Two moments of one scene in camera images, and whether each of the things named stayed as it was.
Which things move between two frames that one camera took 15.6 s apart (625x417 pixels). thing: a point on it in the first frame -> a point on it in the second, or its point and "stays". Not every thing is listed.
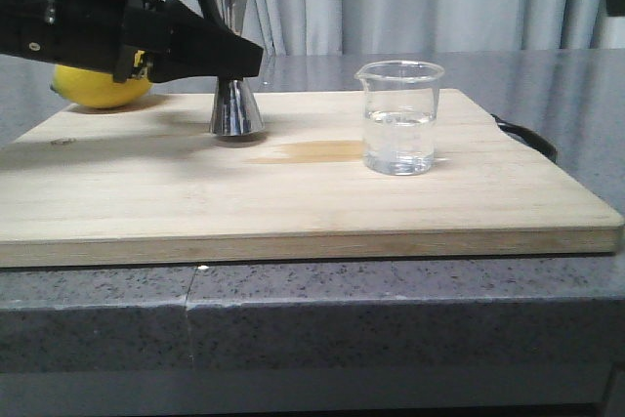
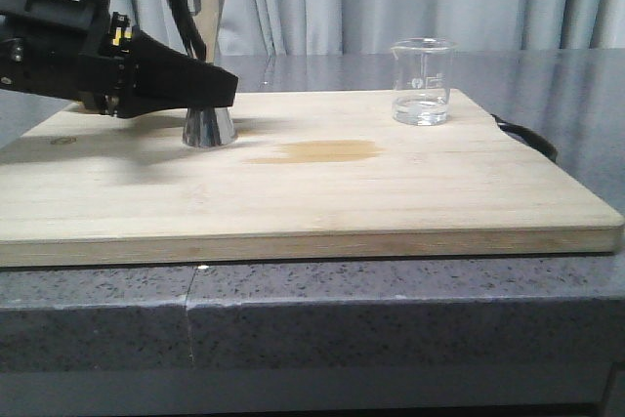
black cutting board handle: x=529 y=138 stays
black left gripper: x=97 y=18 -> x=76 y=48
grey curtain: x=320 y=1 stays
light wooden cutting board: x=155 y=183 stays
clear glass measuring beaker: x=400 y=107 -> x=422 y=77
